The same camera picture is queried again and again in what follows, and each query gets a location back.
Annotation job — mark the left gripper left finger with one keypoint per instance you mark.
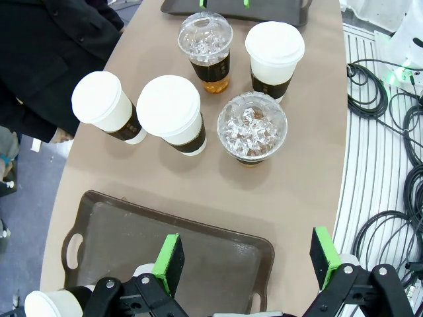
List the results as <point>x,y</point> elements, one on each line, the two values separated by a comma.
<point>172,264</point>

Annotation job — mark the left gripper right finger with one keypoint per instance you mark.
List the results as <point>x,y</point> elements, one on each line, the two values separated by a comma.
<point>325,261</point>

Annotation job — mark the iced coffee dome-lid cup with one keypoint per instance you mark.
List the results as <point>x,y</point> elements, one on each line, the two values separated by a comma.
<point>206,39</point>
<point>251,128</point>

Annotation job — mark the white paper coffee cup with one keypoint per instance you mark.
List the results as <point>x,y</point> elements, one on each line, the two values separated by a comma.
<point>46,305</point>
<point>168,105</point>
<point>99,99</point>
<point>274,49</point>

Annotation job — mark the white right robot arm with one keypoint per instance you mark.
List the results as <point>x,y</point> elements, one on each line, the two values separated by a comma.
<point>408,36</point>

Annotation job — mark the brown plastic serving tray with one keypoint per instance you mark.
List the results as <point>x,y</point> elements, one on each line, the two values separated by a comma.
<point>211,251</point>
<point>274,10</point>

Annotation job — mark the person's hand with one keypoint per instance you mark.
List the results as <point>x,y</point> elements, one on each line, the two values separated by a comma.
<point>61,137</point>

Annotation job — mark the person in black jacket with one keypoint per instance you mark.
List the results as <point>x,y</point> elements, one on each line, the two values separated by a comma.
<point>49,49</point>

